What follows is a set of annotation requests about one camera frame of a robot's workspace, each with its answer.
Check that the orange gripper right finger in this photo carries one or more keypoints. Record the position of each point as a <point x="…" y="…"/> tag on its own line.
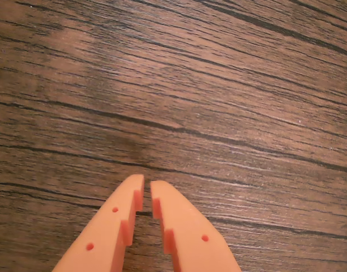
<point x="190" y="241"/>

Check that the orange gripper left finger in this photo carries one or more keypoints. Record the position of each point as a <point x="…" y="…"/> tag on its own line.
<point x="105" y="232"/>

